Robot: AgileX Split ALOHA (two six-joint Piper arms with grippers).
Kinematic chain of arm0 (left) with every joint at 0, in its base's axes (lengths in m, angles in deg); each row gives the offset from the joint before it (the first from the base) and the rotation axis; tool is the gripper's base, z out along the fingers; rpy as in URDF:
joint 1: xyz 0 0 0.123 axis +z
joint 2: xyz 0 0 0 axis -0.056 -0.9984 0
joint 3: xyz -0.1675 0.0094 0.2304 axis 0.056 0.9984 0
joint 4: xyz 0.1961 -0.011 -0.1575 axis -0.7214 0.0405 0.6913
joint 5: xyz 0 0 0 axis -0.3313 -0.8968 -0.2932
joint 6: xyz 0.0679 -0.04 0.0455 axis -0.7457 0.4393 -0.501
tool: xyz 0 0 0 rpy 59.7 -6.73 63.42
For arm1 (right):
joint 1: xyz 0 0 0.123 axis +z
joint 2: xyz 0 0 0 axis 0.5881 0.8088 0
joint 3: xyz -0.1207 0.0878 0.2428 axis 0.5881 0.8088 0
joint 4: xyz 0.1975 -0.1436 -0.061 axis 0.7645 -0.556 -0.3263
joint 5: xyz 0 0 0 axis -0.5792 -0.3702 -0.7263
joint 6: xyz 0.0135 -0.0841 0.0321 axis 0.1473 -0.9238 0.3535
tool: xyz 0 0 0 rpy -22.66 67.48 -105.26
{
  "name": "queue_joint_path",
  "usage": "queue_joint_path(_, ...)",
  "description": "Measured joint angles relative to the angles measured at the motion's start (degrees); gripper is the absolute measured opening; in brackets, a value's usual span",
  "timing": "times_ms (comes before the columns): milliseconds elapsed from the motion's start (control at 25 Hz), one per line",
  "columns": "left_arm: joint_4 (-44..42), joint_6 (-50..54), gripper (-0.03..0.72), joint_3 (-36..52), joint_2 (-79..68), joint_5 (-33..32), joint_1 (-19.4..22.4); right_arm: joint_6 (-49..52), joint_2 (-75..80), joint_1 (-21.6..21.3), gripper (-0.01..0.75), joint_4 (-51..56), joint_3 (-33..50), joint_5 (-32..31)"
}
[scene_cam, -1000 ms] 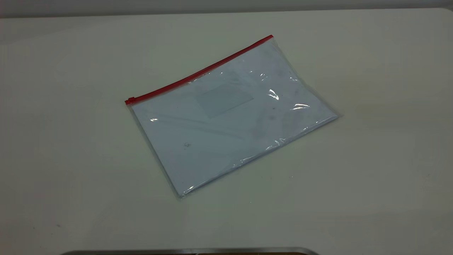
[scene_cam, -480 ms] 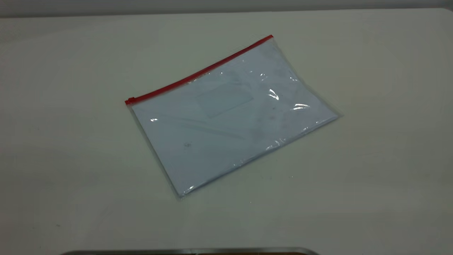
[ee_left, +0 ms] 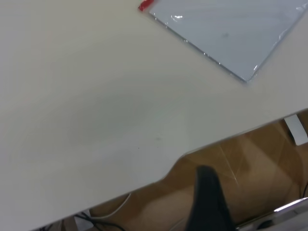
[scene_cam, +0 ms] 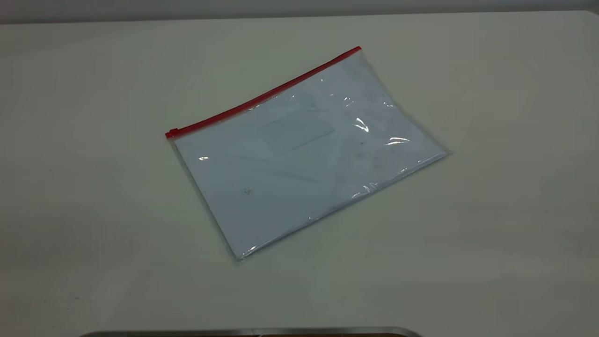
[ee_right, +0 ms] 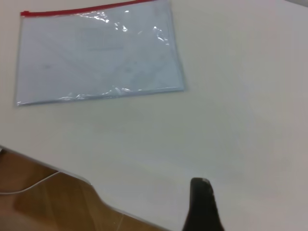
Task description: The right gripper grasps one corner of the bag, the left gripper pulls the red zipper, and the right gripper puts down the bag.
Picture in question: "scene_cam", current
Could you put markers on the clear plastic zip bag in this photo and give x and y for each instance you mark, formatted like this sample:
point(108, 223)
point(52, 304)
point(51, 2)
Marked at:
point(304, 159)

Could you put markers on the red zipper slider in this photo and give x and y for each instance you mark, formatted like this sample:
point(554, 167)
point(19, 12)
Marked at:
point(172, 133)

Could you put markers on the grey metal bar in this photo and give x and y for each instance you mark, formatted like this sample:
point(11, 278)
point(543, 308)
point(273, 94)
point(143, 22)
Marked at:
point(252, 333)

